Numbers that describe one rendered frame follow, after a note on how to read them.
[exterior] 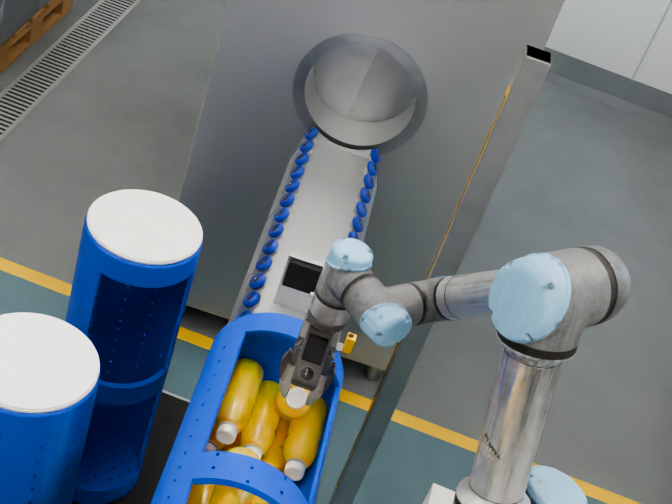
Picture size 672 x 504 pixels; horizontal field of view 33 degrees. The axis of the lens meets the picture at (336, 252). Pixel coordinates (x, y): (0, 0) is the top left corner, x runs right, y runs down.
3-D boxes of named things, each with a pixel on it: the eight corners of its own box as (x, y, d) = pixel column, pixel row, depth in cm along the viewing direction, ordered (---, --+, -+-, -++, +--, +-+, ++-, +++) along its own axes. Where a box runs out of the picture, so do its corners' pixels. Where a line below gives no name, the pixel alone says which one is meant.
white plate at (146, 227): (64, 204, 272) (63, 208, 273) (133, 275, 259) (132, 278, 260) (157, 178, 290) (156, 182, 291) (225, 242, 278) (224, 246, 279)
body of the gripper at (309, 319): (333, 350, 215) (352, 303, 208) (326, 380, 208) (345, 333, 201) (295, 337, 215) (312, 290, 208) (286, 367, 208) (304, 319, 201)
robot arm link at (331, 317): (352, 316, 199) (307, 300, 198) (345, 334, 201) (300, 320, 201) (358, 290, 205) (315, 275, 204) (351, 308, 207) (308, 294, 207)
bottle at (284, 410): (311, 417, 233) (318, 412, 215) (276, 423, 232) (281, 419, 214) (304, 383, 234) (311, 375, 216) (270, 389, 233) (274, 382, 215)
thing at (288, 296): (313, 309, 285) (330, 262, 276) (310, 319, 282) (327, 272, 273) (274, 297, 285) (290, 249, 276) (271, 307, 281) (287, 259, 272)
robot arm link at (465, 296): (658, 233, 168) (434, 265, 207) (610, 242, 162) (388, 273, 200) (671, 311, 168) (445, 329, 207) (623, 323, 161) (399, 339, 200)
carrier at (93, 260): (18, 451, 324) (75, 522, 311) (61, 208, 272) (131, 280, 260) (102, 414, 343) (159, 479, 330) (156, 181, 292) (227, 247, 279)
